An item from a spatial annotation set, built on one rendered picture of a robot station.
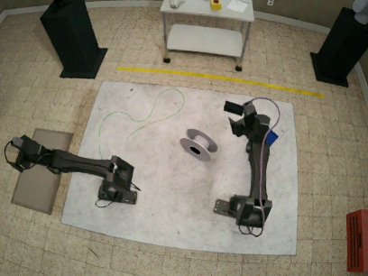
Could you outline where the blue notebook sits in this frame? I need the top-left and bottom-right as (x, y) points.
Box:
(266, 130), (279, 147)

